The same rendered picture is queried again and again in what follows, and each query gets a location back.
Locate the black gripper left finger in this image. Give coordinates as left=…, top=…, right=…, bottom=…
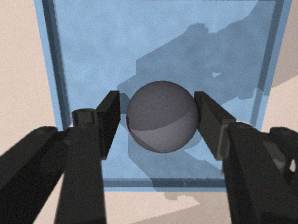
left=0, top=91, right=121, bottom=224

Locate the grey ball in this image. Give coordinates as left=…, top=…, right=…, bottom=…
left=126, top=81, right=199, bottom=153

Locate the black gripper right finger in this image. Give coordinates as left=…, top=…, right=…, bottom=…
left=194, top=91, right=298, bottom=224

